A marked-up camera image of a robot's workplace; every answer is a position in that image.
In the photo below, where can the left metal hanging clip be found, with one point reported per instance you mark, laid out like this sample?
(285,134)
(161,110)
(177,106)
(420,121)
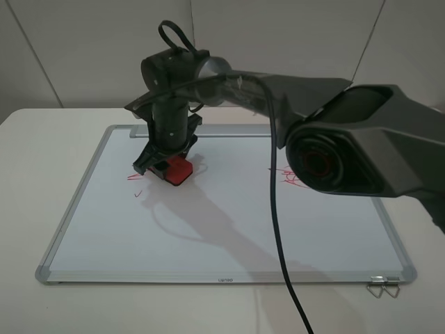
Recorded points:
(375,286)

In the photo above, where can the white aluminium-framed whiteboard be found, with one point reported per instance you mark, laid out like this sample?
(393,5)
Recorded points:
(216,228)

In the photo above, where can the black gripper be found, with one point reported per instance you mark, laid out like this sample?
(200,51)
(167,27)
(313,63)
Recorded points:
(173,133)

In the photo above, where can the metal hanging clip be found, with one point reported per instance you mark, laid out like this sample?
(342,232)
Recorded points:
(391,285)
(375,286)

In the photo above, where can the red whiteboard eraser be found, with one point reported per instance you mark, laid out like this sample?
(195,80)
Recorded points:
(178,170)

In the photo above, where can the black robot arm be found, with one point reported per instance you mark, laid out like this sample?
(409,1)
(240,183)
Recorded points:
(365,140)

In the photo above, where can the right metal hanging clip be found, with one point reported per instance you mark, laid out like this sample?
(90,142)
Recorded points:
(391,285)

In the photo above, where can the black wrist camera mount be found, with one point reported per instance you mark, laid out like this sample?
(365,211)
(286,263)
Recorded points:
(141,107)

